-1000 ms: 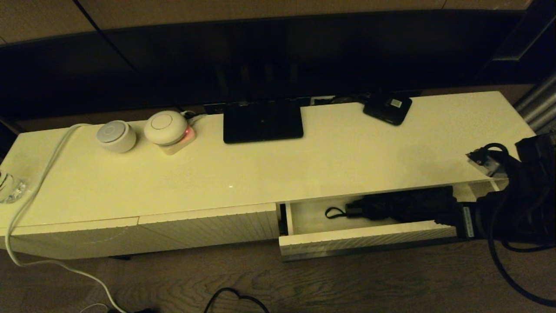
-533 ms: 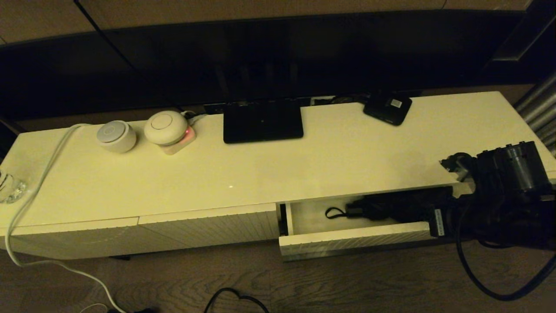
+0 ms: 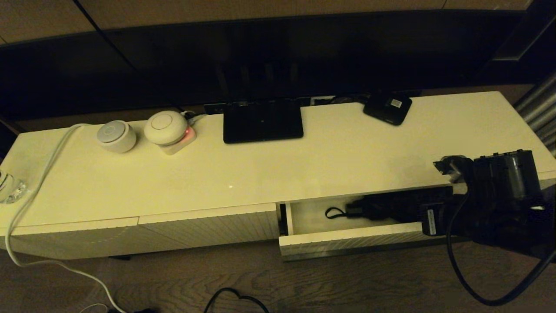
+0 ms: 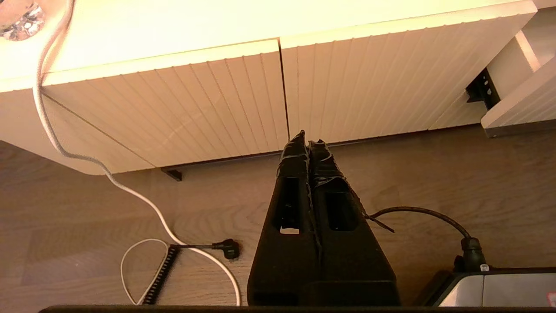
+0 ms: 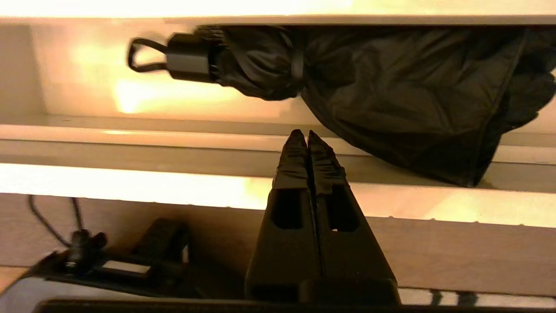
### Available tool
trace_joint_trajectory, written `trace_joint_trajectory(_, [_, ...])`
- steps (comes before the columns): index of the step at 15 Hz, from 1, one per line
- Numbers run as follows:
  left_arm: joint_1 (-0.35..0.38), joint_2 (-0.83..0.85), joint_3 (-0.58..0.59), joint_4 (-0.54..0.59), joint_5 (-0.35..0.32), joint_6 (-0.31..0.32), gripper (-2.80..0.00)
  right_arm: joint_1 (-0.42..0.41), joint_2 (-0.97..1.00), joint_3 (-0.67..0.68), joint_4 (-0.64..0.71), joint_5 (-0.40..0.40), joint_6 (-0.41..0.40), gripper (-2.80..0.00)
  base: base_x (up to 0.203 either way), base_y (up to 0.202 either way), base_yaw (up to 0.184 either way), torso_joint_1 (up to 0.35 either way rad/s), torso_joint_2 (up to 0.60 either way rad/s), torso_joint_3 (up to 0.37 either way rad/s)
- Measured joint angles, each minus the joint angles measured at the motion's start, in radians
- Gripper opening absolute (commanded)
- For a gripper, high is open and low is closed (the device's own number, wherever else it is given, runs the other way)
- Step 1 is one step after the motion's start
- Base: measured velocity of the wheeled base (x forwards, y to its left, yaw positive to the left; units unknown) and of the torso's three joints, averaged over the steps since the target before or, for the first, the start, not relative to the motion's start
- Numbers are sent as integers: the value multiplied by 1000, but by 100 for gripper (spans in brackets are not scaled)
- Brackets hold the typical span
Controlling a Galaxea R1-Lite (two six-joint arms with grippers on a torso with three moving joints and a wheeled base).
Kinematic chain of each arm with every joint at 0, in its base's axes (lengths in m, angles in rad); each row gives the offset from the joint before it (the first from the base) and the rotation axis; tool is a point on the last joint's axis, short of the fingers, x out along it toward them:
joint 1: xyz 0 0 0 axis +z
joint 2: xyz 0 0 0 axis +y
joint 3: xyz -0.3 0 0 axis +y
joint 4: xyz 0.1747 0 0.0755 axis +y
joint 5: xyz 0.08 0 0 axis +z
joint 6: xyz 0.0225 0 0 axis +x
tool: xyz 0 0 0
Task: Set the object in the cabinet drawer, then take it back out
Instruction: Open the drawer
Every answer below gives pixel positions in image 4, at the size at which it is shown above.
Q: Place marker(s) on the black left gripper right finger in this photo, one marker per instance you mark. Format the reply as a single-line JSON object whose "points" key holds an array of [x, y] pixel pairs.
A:
{"points": [[356, 269]]}

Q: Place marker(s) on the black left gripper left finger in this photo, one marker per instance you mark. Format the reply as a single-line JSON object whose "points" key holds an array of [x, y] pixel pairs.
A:
{"points": [[282, 269]]}

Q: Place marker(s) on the white ribbed drawer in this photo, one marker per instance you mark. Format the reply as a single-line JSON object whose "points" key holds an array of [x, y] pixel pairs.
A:
{"points": [[525, 100]]}

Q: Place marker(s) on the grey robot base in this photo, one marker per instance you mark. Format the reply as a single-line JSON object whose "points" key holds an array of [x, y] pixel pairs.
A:
{"points": [[499, 289]]}

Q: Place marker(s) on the white TV cabinet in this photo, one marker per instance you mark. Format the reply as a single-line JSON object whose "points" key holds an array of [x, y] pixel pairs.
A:
{"points": [[43, 130]]}

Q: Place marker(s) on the white ribbed cabinet door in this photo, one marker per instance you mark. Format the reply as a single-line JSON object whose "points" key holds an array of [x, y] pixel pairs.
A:
{"points": [[369, 78], [173, 108]]}

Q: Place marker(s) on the black drawer slide rail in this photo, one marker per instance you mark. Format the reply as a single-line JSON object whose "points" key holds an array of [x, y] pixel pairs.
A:
{"points": [[483, 90]]}

